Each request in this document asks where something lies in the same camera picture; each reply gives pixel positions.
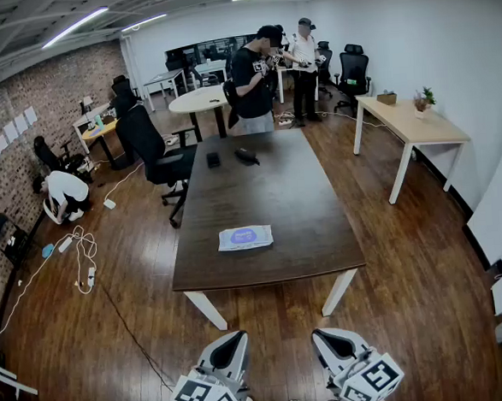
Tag round white table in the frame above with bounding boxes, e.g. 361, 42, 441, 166
167, 84, 233, 144

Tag dark wooden table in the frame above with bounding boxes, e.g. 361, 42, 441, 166
162, 124, 371, 334

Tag large black office chair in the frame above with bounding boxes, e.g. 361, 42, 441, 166
113, 100, 203, 232

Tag purple wet wipe lid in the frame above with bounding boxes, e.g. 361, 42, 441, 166
229, 226, 259, 245

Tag beige table white legs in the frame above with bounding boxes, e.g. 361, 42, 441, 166
349, 89, 475, 208

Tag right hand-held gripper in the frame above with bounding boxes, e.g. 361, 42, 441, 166
310, 322, 407, 401

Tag dark glass window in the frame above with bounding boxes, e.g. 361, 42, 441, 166
163, 32, 263, 72

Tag white desk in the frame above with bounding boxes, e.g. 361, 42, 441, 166
189, 59, 229, 89
71, 103, 115, 156

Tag small beige desk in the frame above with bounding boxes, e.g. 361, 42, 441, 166
275, 60, 322, 105

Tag pink potted plant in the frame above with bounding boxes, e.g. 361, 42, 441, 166
412, 91, 431, 121

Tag long white cable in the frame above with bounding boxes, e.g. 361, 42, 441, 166
0, 222, 104, 338

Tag white wet wipe pack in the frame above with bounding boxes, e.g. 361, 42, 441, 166
216, 223, 275, 253

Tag black floor cable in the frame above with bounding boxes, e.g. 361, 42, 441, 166
97, 277, 176, 398

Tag wooden tissue box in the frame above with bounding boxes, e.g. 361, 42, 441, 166
375, 90, 399, 107

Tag white plastic container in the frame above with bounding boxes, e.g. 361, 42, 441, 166
43, 198, 66, 227

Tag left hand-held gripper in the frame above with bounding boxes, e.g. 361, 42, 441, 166
168, 330, 254, 401

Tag black folding chair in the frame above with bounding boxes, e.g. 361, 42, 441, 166
0, 210, 32, 270

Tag yellow round table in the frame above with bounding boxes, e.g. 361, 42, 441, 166
80, 118, 124, 172

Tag grey desk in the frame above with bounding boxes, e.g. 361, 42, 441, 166
142, 68, 190, 112

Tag black glasses case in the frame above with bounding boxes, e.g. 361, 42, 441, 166
233, 146, 262, 168

